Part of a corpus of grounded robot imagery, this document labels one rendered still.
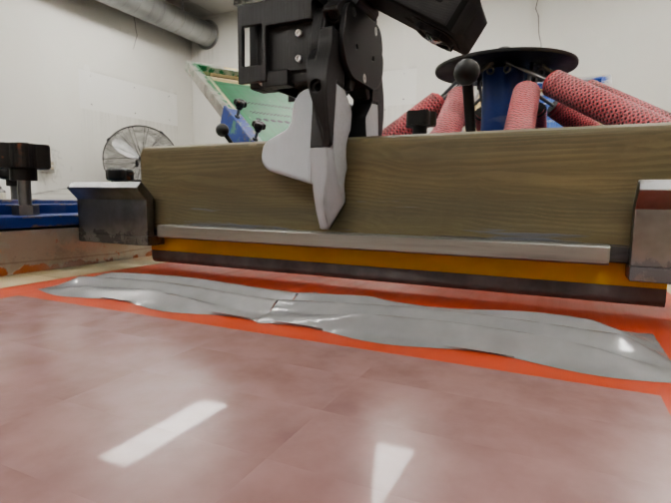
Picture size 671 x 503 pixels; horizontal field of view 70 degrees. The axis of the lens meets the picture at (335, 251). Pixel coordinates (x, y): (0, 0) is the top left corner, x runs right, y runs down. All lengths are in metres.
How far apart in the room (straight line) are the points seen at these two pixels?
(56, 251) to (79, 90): 4.57
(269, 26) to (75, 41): 4.77
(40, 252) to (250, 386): 0.32
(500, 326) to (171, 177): 0.29
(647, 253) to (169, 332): 0.24
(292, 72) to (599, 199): 0.20
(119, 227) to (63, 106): 4.47
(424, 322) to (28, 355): 0.17
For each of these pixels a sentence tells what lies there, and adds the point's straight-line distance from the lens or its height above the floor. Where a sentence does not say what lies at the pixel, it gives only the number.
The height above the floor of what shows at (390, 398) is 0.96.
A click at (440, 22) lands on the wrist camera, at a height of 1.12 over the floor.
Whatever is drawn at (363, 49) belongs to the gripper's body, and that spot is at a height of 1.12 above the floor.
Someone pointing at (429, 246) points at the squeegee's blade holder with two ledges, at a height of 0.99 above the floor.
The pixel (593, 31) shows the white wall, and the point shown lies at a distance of 4.63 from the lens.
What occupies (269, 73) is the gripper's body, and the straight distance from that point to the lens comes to 0.35.
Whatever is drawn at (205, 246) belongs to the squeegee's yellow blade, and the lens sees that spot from 0.41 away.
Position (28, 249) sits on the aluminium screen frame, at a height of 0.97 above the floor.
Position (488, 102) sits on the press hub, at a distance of 1.15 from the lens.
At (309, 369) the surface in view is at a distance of 0.18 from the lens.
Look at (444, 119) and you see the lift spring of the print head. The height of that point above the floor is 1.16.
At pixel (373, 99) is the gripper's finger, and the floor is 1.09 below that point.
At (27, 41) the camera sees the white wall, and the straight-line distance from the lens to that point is 4.84.
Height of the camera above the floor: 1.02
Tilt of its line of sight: 7 degrees down
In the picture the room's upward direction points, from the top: 1 degrees clockwise
